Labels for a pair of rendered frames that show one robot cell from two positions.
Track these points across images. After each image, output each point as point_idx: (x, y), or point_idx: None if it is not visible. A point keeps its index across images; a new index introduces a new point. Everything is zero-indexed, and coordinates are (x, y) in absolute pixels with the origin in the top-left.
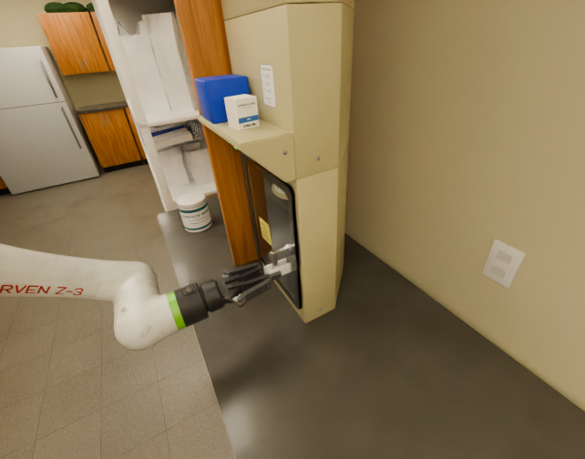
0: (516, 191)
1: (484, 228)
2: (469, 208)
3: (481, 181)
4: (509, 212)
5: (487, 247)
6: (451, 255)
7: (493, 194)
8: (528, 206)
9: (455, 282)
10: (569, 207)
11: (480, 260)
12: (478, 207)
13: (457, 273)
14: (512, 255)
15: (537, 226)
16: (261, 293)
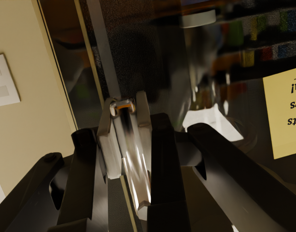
0: (37, 149)
1: (37, 103)
2: (61, 113)
3: (67, 142)
4: (29, 131)
5: (20, 87)
6: (44, 45)
7: (51, 137)
8: (22, 144)
9: (16, 9)
10: (1, 158)
11: (15, 66)
12: (54, 119)
13: (22, 26)
14: None
15: (5, 133)
16: (8, 195)
